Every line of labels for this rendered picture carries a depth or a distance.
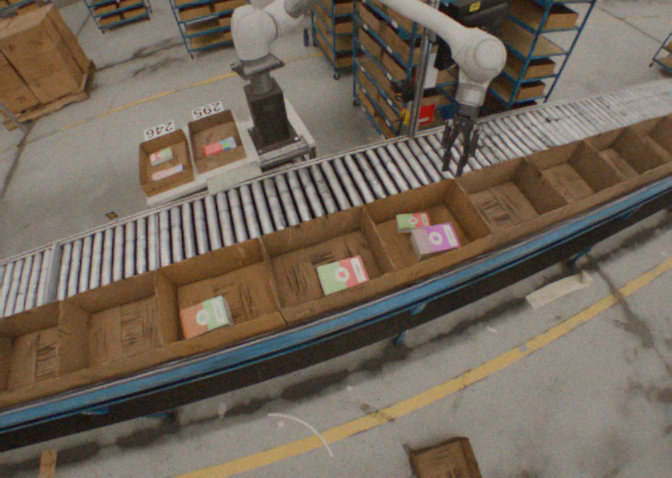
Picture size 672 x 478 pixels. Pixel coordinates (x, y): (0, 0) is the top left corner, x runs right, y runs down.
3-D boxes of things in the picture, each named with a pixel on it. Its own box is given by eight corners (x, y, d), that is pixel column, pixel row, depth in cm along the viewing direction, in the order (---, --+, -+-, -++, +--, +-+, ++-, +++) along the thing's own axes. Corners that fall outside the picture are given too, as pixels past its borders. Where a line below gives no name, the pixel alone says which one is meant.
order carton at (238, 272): (268, 258, 126) (258, 235, 112) (288, 326, 111) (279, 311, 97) (176, 287, 120) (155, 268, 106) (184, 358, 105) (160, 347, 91)
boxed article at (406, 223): (395, 219, 134) (396, 214, 131) (425, 217, 134) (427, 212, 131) (398, 233, 130) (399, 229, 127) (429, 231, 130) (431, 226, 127)
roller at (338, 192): (328, 164, 178) (328, 157, 174) (364, 239, 151) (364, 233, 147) (320, 166, 178) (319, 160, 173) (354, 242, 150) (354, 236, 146)
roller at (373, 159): (371, 152, 182) (372, 146, 178) (413, 222, 155) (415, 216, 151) (363, 154, 182) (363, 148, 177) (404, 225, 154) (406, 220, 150)
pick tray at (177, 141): (188, 139, 189) (182, 127, 181) (195, 181, 169) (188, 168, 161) (146, 155, 184) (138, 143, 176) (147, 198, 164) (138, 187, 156)
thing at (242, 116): (284, 96, 214) (283, 92, 212) (316, 145, 184) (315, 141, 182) (144, 146, 194) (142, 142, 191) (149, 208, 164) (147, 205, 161)
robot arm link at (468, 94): (467, 87, 99) (463, 105, 102) (452, 82, 94) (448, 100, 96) (491, 91, 93) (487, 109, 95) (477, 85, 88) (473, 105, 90)
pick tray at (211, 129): (234, 120, 197) (230, 108, 189) (247, 157, 177) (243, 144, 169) (192, 135, 192) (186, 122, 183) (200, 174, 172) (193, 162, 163)
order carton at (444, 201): (443, 202, 139) (453, 176, 124) (479, 256, 123) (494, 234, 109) (361, 228, 133) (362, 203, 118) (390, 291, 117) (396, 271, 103)
